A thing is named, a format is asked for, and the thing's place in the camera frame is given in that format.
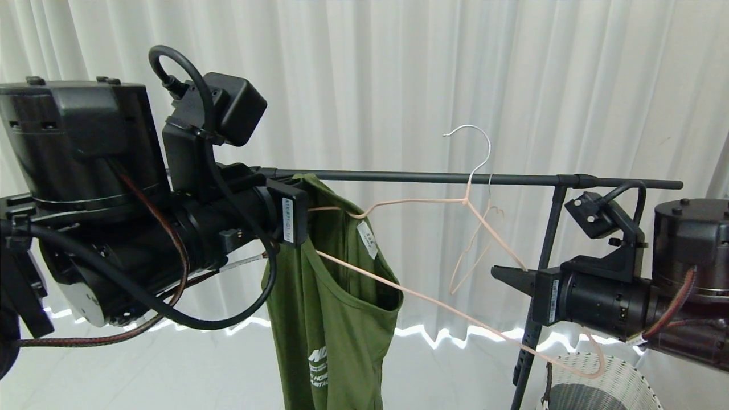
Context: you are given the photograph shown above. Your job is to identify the pink clothes hanger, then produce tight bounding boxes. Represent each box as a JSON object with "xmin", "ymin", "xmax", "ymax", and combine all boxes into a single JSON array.
[
  {"xmin": 306, "ymin": 124, "xmax": 606, "ymax": 380},
  {"xmin": 449, "ymin": 171, "xmax": 506, "ymax": 295}
]

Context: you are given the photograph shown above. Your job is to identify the black clothes rack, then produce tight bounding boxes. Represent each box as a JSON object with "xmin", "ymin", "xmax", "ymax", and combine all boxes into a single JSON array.
[{"xmin": 251, "ymin": 166, "xmax": 683, "ymax": 410}]

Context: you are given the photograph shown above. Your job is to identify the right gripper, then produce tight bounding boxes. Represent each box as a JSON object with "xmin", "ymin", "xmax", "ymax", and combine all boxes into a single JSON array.
[{"xmin": 533, "ymin": 265, "xmax": 657, "ymax": 339}]

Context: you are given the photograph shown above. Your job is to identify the green printed shirt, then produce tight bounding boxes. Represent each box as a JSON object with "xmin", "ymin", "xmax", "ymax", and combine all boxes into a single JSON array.
[{"xmin": 261, "ymin": 173, "xmax": 404, "ymax": 410}]

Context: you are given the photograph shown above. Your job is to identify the black cable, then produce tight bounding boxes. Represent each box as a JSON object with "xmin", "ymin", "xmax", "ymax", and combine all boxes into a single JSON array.
[
  {"xmin": 26, "ymin": 44, "xmax": 278, "ymax": 331},
  {"xmin": 597, "ymin": 181, "xmax": 648, "ymax": 226}
]

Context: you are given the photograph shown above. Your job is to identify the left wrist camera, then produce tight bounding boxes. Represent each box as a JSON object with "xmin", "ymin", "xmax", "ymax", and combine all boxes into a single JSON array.
[{"xmin": 162, "ymin": 72, "xmax": 268, "ymax": 201}]

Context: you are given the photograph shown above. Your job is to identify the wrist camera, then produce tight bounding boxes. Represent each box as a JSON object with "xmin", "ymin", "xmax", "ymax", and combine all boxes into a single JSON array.
[
  {"xmin": 560, "ymin": 191, "xmax": 648, "ymax": 284},
  {"xmin": 162, "ymin": 72, "xmax": 268, "ymax": 201}
]

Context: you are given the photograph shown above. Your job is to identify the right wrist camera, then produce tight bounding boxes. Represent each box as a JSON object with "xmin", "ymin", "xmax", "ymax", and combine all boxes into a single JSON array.
[{"xmin": 560, "ymin": 191, "xmax": 648, "ymax": 284}]

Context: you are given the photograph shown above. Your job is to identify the white curtain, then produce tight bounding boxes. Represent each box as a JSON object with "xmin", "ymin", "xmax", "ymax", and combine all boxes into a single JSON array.
[{"xmin": 0, "ymin": 0, "xmax": 729, "ymax": 351}]

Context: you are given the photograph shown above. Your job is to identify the white laundry basket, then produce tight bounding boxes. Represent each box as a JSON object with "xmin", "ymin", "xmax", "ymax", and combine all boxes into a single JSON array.
[{"xmin": 541, "ymin": 352, "xmax": 664, "ymax": 410}]

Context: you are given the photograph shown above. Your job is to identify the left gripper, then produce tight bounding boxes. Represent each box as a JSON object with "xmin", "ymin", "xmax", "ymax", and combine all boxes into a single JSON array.
[{"xmin": 170, "ymin": 164, "xmax": 310, "ymax": 275}]

